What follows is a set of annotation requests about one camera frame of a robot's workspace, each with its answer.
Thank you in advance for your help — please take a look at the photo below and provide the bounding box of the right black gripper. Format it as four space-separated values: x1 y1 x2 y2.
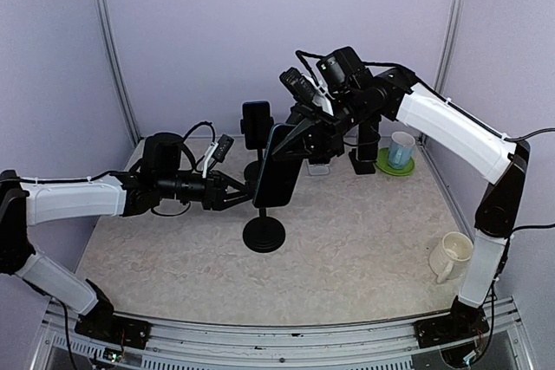
267 87 376 159

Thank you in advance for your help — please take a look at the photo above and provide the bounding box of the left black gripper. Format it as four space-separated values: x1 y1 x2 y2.
157 169 254 211

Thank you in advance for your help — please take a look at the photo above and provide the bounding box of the white folding phone stand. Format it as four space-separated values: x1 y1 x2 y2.
307 163 330 176

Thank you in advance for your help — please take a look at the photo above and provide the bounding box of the teal phone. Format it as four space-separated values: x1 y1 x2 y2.
252 123 302 208

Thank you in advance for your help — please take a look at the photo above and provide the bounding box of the black round-base stand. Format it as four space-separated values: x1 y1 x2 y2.
238 100 275 185
242 208 286 253

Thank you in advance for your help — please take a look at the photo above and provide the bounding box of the blue phone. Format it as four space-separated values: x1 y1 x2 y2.
240 101 274 150

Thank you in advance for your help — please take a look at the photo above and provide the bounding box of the black folding phone stand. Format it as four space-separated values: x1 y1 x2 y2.
348 149 376 175

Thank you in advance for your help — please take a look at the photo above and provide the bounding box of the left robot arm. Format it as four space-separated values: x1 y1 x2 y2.
1 133 253 340

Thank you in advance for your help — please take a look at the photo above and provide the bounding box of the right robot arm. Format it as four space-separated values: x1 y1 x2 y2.
271 46 530 339

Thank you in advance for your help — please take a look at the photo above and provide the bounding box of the green saucer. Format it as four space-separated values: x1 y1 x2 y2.
375 147 415 177

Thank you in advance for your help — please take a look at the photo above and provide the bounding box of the light blue mug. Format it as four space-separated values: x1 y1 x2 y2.
388 132 415 170

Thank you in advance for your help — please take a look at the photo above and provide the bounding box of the cream ceramic mug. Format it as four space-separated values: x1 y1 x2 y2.
428 232 473 284

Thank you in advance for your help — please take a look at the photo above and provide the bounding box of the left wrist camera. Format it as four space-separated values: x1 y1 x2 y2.
201 134 234 179

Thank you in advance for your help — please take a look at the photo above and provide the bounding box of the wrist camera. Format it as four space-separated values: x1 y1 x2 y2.
279 68 334 116
201 134 234 179

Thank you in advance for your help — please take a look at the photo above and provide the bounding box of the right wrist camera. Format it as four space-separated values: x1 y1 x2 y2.
279 68 334 116

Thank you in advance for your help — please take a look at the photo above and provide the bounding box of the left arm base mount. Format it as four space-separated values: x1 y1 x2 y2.
75 279 151 350

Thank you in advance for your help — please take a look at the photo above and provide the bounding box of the right aluminium frame post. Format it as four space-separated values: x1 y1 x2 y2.
434 0 464 94

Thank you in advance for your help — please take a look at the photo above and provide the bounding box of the aluminium frame post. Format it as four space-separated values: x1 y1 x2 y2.
94 0 141 146
434 0 464 94

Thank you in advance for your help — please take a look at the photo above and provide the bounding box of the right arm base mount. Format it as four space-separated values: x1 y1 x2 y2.
414 296 490 348

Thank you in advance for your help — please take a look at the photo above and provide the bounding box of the left aluminium frame post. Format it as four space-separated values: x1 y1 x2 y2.
94 0 141 146

